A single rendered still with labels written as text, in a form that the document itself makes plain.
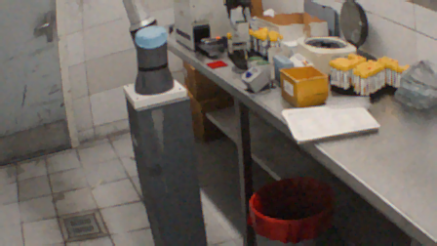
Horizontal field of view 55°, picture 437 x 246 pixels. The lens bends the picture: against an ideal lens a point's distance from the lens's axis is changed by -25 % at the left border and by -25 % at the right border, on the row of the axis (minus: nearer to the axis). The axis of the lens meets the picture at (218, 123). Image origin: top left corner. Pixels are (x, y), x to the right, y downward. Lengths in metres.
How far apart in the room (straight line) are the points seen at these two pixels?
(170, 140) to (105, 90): 1.89
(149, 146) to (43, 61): 1.83
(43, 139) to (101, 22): 0.98
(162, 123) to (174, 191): 0.28
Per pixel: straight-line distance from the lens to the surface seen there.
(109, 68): 3.75
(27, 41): 3.56
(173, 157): 1.98
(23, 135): 3.76
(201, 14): 2.44
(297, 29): 2.34
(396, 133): 1.61
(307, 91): 1.75
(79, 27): 3.63
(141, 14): 1.99
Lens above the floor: 1.55
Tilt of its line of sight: 24 degrees down
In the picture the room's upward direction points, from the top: 5 degrees counter-clockwise
